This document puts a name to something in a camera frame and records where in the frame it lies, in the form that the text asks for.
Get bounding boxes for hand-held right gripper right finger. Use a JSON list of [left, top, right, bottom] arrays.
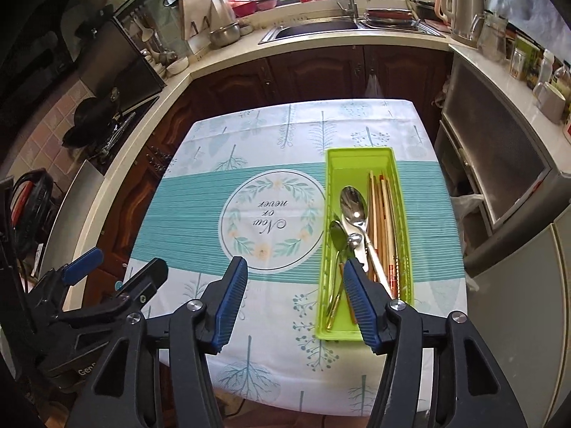
[[342, 258, 531, 428]]

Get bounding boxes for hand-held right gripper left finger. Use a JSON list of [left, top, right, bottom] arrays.
[[66, 256, 249, 428]]

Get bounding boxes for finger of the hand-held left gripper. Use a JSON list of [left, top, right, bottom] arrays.
[[33, 247, 105, 309], [57, 257, 170, 330]]

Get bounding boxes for pile of mixed chopsticks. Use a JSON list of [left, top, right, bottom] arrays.
[[383, 178, 399, 299]]

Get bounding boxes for cream red-banded chopstick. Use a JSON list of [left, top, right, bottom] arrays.
[[378, 175, 393, 277], [379, 178, 395, 292]]

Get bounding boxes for large metal spoon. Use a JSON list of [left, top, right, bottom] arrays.
[[340, 186, 370, 233]]

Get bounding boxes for green plastic tray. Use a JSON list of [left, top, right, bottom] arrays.
[[314, 146, 415, 342]]

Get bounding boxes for metal fork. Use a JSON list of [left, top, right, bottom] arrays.
[[327, 276, 346, 333]]

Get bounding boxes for white ceramic spoon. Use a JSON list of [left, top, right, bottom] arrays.
[[341, 216, 393, 297]]

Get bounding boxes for red black appliance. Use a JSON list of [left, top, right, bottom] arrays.
[[9, 168, 56, 237]]

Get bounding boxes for clear plastic bag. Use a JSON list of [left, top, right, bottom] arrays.
[[450, 194, 485, 233]]

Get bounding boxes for black wok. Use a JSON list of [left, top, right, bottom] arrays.
[[62, 89, 123, 148]]

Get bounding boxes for grey refrigerator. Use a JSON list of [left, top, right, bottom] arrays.
[[464, 220, 571, 428]]

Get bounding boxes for printed teal white tablecloth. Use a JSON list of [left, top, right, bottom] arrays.
[[120, 98, 469, 411]]

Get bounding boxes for gas stove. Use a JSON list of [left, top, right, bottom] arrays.
[[67, 93, 161, 165]]

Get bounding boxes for white bowl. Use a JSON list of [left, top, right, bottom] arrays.
[[165, 56, 190, 76]]

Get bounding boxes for steel frosted-door cabinet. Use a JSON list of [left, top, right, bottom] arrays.
[[435, 53, 563, 237]]

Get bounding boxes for black countertop appliance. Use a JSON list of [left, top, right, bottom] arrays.
[[111, 0, 168, 112]]

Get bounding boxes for black range hood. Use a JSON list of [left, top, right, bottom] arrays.
[[0, 4, 79, 117]]

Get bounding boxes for white kitchen countertop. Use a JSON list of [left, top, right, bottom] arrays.
[[36, 18, 571, 286]]

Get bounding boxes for brown wooden kitchen cabinets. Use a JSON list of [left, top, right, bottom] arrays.
[[85, 45, 453, 295]]

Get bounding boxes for metal bowl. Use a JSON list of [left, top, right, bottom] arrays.
[[209, 22, 242, 49]]

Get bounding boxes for wooden cutting board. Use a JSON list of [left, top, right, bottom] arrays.
[[178, 0, 215, 41]]

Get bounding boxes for grey canister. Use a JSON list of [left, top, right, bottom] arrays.
[[533, 82, 567, 123]]

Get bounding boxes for stainless steel sink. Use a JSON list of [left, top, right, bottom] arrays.
[[259, 18, 447, 45]]

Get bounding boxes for pink plastic basin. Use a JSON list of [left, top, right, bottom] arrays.
[[229, 0, 277, 17]]

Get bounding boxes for stack of dishes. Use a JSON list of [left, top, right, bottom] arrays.
[[363, 7, 418, 27]]

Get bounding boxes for glass jar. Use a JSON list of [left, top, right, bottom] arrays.
[[511, 38, 540, 81]]

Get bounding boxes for glass pitcher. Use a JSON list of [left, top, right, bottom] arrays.
[[473, 11, 509, 61]]

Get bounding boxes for white plastic bottle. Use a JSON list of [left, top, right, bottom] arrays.
[[540, 51, 556, 85]]

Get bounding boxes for cream electric kettle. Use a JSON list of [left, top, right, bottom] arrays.
[[439, 0, 485, 45]]

